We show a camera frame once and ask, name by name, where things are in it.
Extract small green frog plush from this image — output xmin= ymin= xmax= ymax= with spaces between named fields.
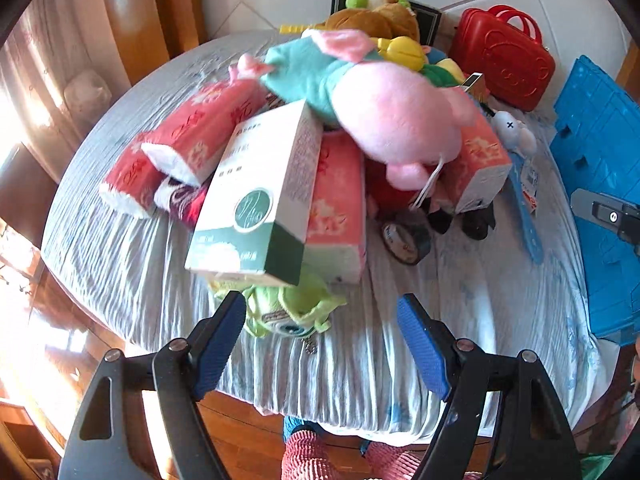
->
xmin=207 ymin=264 xmax=347 ymax=338

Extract white green carton box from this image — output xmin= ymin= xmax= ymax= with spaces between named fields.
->
xmin=186 ymin=100 xmax=323 ymax=286

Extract pink tissue pack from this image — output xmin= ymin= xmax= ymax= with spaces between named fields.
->
xmin=98 ymin=132 xmax=164 ymax=219
xmin=141 ymin=79 xmax=267 ymax=186
xmin=304 ymin=130 xmax=367 ymax=284
xmin=439 ymin=110 xmax=512 ymax=214

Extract pink pig teal shirt plush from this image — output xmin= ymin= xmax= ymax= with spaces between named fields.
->
xmin=231 ymin=29 xmax=477 ymax=193

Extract blue plastic storage crate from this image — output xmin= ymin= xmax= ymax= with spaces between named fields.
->
xmin=551 ymin=55 xmax=639 ymax=346

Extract blue dinosaur hanger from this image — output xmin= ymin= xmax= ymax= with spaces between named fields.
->
xmin=509 ymin=152 xmax=544 ymax=266

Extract white round-head plush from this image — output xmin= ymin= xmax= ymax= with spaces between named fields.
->
xmin=491 ymin=110 xmax=537 ymax=158

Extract red toy suitcase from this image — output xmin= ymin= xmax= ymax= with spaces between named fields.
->
xmin=449 ymin=4 xmax=555 ymax=112

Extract black tape roll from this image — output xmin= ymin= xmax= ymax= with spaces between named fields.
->
xmin=381 ymin=209 xmax=432 ymax=266

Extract pink red-dress pig plush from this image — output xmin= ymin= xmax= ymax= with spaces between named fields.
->
xmin=364 ymin=158 xmax=454 ymax=222

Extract green yellow duck plush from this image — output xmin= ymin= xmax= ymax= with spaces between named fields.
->
xmin=420 ymin=46 xmax=466 ymax=88

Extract yellow plastic clamp toy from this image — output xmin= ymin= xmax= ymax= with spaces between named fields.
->
xmin=279 ymin=24 xmax=432 ymax=72

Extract black gift box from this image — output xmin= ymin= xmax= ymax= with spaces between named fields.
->
xmin=331 ymin=0 xmax=442 ymax=46

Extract brown bear plush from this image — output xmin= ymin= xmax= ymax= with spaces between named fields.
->
xmin=322 ymin=3 xmax=420 ymax=41

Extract white plastic bag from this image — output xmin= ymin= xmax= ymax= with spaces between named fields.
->
xmin=63 ymin=68 xmax=113 ymax=125

